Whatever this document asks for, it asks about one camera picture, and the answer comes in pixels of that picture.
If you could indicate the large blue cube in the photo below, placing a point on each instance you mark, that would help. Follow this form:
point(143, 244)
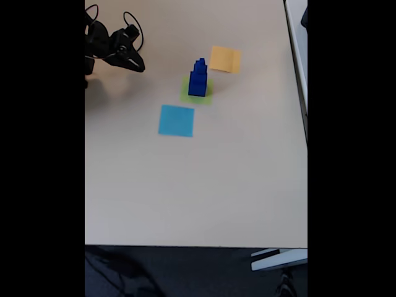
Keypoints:
point(196, 86)

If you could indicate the green paper square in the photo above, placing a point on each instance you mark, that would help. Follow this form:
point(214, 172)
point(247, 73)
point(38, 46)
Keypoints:
point(185, 97)

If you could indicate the yellow paper square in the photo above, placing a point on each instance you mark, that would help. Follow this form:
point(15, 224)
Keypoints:
point(224, 58)

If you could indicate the small blue cube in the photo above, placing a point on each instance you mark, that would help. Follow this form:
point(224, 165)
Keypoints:
point(200, 65)

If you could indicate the medium blue cube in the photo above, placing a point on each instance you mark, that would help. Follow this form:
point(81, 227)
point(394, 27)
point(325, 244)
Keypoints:
point(200, 72)

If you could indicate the white neighbouring table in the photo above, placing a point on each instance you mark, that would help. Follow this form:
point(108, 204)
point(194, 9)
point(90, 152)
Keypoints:
point(298, 46)

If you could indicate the white table foot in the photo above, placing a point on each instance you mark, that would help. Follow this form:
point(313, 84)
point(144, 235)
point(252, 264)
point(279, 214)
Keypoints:
point(278, 259)

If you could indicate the light blue paper square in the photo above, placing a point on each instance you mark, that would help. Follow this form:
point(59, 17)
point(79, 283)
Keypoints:
point(176, 120)

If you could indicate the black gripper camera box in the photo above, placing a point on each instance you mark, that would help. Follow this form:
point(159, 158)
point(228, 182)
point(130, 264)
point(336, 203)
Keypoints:
point(132, 31)

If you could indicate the dark object beside table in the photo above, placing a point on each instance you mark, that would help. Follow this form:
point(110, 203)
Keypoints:
point(305, 18)

